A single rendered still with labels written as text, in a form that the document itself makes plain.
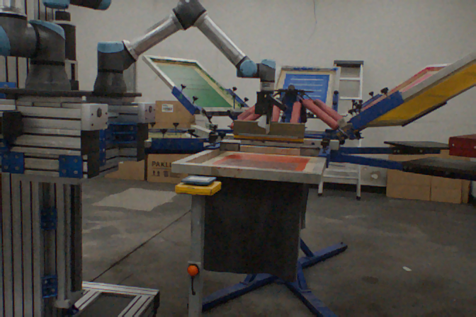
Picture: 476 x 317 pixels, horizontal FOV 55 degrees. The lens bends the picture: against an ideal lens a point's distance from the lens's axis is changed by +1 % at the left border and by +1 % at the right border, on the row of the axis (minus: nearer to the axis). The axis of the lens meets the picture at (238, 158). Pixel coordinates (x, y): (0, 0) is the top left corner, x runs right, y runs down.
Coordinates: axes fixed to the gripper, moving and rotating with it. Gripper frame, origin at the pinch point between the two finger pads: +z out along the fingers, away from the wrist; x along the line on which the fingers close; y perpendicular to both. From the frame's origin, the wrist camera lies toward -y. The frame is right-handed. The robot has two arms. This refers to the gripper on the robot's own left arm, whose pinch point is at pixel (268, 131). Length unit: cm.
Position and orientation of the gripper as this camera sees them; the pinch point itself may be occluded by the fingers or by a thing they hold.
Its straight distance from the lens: 230.7
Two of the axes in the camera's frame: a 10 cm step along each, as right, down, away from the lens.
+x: -2.3, 1.2, -9.7
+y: -9.7, -0.7, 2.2
